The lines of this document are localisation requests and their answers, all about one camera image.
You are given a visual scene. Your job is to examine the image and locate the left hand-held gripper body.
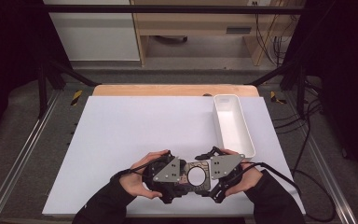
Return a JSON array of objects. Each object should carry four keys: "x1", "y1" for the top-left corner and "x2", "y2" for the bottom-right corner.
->
[{"x1": 143, "y1": 151, "x2": 187, "y2": 196}]

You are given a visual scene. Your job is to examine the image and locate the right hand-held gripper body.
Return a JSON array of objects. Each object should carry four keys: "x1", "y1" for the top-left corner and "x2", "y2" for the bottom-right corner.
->
[{"x1": 210, "y1": 153, "x2": 246, "y2": 191}]

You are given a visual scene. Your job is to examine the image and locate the person's right hand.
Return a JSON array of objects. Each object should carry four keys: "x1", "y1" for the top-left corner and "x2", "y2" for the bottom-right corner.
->
[{"x1": 220, "y1": 148, "x2": 264, "y2": 198}]

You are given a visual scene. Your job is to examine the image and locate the person's left hand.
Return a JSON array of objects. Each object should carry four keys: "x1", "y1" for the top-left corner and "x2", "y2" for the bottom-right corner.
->
[{"x1": 119, "y1": 149, "x2": 171, "y2": 200}]

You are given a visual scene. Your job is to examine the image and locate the white plastic box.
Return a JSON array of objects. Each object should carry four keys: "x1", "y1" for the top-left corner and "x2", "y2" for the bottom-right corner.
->
[{"x1": 213, "y1": 93, "x2": 256, "y2": 161}]

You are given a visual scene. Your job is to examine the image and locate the white table mat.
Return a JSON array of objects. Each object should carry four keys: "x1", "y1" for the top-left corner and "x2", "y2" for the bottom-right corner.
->
[{"x1": 41, "y1": 94, "x2": 306, "y2": 217}]

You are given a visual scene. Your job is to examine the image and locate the wooden desk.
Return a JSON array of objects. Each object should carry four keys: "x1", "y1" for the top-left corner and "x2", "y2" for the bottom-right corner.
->
[{"x1": 130, "y1": 0, "x2": 307, "y2": 67}]

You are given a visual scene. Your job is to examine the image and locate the white cabinet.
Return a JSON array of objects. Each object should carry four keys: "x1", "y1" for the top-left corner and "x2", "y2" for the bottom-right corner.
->
[{"x1": 43, "y1": 0, "x2": 142, "y2": 62}]

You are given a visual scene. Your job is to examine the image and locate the black curtain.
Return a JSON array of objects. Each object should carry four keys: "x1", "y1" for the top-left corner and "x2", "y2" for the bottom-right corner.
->
[
  {"x1": 0, "y1": 0, "x2": 73, "y2": 150},
  {"x1": 283, "y1": 0, "x2": 358, "y2": 188}
]

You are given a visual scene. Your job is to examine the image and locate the left hand-held gripper cable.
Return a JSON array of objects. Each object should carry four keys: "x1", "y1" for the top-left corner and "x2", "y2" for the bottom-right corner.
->
[{"x1": 111, "y1": 152, "x2": 172, "y2": 181}]

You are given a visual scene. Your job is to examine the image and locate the hand-held gripper cable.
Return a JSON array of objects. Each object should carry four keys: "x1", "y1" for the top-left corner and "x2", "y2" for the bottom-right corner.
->
[
  {"x1": 111, "y1": 152, "x2": 172, "y2": 181},
  {"x1": 241, "y1": 161, "x2": 302, "y2": 195}
]

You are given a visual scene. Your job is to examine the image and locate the right hand-held gripper cable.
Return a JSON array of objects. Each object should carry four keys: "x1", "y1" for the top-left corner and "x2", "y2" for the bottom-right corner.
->
[{"x1": 241, "y1": 161, "x2": 302, "y2": 195}]

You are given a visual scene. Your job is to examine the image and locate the black floor cables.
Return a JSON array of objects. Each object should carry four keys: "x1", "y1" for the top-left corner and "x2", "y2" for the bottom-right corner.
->
[{"x1": 273, "y1": 78, "x2": 337, "y2": 223}]

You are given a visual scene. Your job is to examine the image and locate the black frame stand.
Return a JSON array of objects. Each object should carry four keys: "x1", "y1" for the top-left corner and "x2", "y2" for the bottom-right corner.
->
[
  {"x1": 248, "y1": 60, "x2": 309, "y2": 118},
  {"x1": 36, "y1": 59, "x2": 102, "y2": 119}
]

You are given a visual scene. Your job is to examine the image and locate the aluminium floor rail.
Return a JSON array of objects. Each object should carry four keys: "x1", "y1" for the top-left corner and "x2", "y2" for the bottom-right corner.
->
[
  {"x1": 0, "y1": 90, "x2": 62, "y2": 224},
  {"x1": 283, "y1": 91, "x2": 358, "y2": 224}
]

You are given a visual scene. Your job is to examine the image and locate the bundle of hanging cables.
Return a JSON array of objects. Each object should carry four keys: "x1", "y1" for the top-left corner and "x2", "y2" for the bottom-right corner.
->
[{"x1": 254, "y1": 4, "x2": 293, "y2": 67}]

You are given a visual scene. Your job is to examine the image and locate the grey desk handle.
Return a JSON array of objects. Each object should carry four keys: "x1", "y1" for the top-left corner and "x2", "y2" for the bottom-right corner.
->
[{"x1": 226, "y1": 26, "x2": 253, "y2": 35}]

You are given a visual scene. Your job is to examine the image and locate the black frame crossbar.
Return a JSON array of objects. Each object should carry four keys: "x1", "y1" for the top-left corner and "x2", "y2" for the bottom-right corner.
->
[{"x1": 43, "y1": 4, "x2": 307, "y2": 15}]

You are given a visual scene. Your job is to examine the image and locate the white wall socket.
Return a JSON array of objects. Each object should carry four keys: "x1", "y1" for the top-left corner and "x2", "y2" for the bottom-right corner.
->
[{"x1": 247, "y1": 0, "x2": 272, "y2": 7}]

